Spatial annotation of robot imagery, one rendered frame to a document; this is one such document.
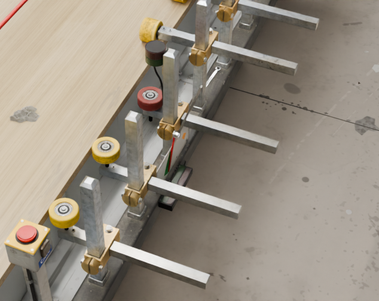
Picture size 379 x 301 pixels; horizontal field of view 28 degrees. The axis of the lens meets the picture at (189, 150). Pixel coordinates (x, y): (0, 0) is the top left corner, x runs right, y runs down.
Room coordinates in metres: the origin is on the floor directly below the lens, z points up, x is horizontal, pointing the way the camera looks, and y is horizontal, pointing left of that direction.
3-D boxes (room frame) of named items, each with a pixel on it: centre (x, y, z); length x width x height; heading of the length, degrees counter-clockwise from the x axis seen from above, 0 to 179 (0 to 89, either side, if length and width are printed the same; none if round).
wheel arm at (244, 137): (1.63, -0.06, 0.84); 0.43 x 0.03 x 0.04; 70
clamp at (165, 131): (1.65, 0.06, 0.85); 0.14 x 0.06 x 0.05; 160
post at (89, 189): (1.16, 0.24, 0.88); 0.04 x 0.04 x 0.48; 70
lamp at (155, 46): (1.64, 0.11, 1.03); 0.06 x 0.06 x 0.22; 70
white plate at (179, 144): (1.59, 0.05, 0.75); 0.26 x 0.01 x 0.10; 160
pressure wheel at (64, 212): (1.23, 0.33, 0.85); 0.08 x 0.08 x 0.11
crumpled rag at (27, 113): (1.59, 0.49, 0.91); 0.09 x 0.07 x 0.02; 104
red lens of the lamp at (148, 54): (1.64, 0.11, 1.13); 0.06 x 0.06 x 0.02
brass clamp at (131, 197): (1.41, 0.14, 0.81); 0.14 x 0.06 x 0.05; 160
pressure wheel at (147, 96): (1.69, 0.13, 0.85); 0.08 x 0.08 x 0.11
